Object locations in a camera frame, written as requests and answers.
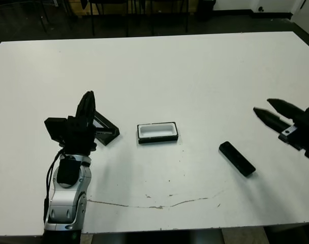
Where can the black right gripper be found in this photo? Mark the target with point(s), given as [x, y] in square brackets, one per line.
[305, 134]

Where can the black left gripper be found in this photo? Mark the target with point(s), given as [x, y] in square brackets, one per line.
[78, 134]

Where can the black box lid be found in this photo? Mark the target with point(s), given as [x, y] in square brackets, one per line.
[107, 132]

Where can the black camera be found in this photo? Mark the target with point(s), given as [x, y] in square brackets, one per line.
[237, 158]

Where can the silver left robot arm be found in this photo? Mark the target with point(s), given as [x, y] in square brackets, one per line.
[65, 198]

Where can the black box base white insert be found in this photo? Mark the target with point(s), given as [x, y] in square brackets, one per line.
[157, 139]

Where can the black mesh chair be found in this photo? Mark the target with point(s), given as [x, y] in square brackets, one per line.
[108, 1]
[169, 1]

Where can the black trash bin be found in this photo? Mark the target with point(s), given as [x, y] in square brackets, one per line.
[206, 10]

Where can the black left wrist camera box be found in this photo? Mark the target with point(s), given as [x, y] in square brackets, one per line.
[55, 129]

